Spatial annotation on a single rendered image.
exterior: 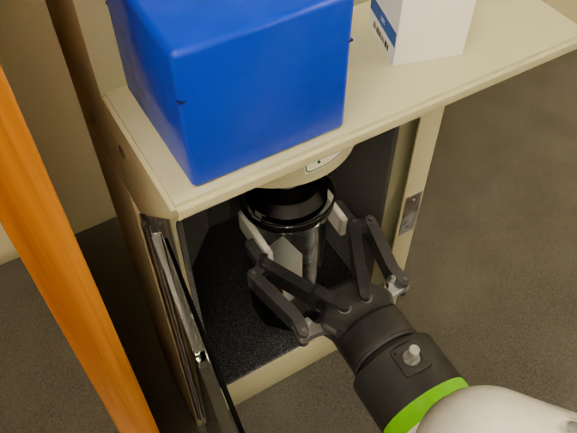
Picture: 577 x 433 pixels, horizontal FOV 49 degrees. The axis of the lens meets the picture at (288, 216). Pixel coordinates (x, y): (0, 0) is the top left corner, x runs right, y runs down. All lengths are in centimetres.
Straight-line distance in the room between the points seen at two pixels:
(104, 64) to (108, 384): 24
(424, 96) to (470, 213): 72
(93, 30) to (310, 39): 14
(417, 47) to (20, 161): 25
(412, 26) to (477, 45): 6
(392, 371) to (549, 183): 69
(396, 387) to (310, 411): 32
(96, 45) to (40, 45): 51
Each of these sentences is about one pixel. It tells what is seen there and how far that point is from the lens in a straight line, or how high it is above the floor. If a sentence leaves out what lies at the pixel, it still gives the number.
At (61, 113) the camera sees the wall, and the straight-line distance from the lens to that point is 98.
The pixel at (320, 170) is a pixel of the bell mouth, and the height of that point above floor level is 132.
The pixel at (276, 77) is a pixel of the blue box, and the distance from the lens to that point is 33.
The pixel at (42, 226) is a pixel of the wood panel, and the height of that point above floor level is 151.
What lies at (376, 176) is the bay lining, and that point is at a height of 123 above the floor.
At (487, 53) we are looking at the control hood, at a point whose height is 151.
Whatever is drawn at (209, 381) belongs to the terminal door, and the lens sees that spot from 42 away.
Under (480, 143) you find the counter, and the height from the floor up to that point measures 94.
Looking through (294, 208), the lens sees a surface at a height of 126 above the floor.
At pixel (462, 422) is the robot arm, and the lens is 45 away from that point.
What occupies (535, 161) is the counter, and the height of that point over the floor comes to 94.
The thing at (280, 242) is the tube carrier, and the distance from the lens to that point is 70.
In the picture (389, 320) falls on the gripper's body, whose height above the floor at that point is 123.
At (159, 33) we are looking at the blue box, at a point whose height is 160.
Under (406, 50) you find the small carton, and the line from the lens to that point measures 43.
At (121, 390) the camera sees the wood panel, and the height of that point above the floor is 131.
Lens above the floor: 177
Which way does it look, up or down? 51 degrees down
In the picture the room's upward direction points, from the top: straight up
